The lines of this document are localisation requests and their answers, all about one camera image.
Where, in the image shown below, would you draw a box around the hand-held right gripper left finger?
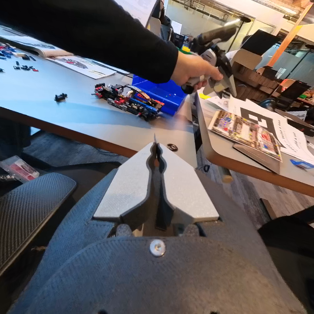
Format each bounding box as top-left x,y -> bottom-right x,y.
93,142 -> 157,224

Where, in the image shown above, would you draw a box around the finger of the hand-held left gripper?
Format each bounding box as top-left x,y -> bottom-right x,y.
222,74 -> 237,98
203,79 -> 230,98

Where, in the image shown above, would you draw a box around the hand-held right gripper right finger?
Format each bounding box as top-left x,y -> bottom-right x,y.
157,143 -> 219,225

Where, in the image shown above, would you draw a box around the partly built toy car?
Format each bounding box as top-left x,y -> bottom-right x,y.
92,83 -> 165,121

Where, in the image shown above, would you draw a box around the pile of toy bricks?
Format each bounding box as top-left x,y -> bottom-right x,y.
0,42 -> 17,74

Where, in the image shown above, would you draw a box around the person's left forearm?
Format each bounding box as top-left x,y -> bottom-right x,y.
0,0 -> 179,84

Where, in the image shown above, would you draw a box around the adjoining grey desk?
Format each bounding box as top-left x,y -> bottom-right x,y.
195,92 -> 314,198

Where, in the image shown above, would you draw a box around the person's left hand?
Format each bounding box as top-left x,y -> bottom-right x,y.
170,52 -> 224,91

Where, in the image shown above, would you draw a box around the open cardboard box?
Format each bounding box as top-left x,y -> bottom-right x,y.
229,48 -> 282,100

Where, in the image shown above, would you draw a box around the blue plastic bin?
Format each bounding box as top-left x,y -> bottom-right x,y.
132,74 -> 188,116

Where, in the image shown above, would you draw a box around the printed marker paper sheet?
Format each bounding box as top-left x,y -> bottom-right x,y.
228,96 -> 314,160

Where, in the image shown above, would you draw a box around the black office chair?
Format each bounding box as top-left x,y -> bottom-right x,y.
0,172 -> 77,270

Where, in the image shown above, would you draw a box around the blue plastic piece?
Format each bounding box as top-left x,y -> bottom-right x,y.
289,159 -> 314,170

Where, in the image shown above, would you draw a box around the person's dark trousers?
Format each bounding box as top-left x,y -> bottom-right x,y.
258,206 -> 314,314

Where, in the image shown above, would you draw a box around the clear bag with pink label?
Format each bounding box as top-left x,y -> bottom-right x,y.
0,155 -> 40,184

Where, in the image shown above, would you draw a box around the open instruction booklet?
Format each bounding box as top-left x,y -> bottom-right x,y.
0,26 -> 116,79

